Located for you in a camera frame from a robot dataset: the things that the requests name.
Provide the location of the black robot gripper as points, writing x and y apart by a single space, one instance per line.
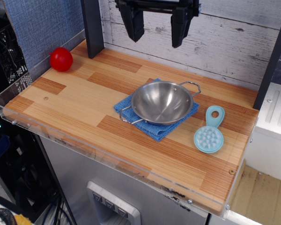
132 15

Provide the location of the light blue scrub brush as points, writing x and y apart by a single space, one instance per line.
209 139

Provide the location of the stainless steel pot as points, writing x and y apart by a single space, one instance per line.
162 102

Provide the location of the blue folded cloth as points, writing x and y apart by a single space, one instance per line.
154 131

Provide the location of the red toy tomato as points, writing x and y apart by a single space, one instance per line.
61 59

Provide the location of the black plastic crate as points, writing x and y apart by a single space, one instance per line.
12 62

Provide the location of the white toy sink unit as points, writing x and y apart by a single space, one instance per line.
263 151

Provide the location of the clear acrylic table guard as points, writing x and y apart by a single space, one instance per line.
75 109

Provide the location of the silver cabinet with dispenser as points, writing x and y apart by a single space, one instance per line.
75 171

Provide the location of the dark grey left post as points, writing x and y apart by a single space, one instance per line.
93 27

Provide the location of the dark grey post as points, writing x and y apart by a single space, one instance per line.
267 78
93 27

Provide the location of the dark grey right post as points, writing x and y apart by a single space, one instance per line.
267 78

